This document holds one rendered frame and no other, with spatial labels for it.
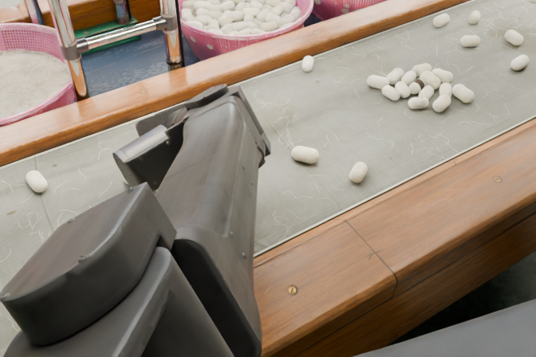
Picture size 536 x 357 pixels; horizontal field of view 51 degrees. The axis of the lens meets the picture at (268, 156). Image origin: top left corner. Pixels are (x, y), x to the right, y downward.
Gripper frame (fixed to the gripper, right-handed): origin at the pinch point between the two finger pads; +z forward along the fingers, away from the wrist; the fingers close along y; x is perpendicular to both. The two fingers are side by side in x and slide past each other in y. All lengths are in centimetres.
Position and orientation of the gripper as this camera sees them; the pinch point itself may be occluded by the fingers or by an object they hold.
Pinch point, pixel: (166, 135)
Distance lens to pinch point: 78.8
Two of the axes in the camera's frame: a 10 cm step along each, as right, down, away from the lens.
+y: -8.5, 3.7, -3.8
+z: -4.1, 0.1, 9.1
